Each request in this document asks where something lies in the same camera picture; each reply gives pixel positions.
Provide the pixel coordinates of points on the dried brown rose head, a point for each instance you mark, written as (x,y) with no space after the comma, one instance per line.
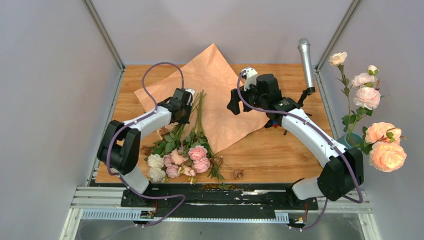
(238,174)

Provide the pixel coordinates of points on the single rose stem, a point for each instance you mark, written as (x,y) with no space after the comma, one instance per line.
(337,60)

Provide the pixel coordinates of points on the peach roses in vase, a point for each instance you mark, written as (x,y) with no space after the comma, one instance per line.
(381,141)

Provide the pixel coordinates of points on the multicolour toy brick stack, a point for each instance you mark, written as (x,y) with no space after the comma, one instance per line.
(273,124)

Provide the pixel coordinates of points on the white slotted cable duct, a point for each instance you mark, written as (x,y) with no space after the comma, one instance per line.
(142,215)

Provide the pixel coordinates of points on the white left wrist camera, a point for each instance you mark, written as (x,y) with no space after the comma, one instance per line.
(191,91)

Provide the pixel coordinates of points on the teal ceramic vase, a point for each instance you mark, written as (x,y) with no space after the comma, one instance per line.
(351,140)

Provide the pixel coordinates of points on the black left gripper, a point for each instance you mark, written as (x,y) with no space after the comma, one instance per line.
(187,120)

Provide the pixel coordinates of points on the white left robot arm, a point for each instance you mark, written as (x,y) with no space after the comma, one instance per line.
(120,145)

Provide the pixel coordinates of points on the rose bouquet with green leaves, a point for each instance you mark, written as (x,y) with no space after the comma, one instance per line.
(176,155)

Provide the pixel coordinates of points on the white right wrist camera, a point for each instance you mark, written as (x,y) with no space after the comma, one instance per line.
(250,75)

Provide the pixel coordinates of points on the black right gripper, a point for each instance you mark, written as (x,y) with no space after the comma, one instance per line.
(233,105)

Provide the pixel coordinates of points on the brown kraft wrapping paper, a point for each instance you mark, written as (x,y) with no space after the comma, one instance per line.
(210,72)

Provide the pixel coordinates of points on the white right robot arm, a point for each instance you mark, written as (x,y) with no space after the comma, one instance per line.
(342,166)

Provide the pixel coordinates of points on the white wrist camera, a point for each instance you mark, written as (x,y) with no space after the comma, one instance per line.
(250,75)
(191,91)

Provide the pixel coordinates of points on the silver microphone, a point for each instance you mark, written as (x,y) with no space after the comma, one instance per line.
(304,50)

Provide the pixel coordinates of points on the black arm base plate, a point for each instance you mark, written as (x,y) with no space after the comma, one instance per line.
(206,200)

